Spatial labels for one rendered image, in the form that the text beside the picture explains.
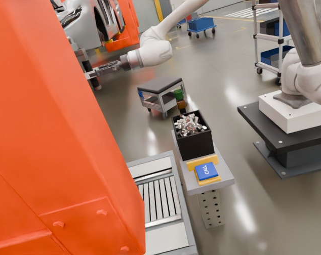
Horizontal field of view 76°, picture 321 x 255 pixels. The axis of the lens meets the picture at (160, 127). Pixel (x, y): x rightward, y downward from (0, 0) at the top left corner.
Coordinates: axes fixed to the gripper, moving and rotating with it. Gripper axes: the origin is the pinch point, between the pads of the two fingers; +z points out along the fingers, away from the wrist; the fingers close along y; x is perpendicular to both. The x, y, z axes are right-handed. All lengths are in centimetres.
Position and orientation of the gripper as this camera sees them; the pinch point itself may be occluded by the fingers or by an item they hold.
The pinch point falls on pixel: (90, 73)
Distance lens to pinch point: 109.9
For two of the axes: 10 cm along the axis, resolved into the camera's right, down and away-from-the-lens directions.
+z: -9.6, 2.8, 0.5
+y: -0.9, -4.8, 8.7
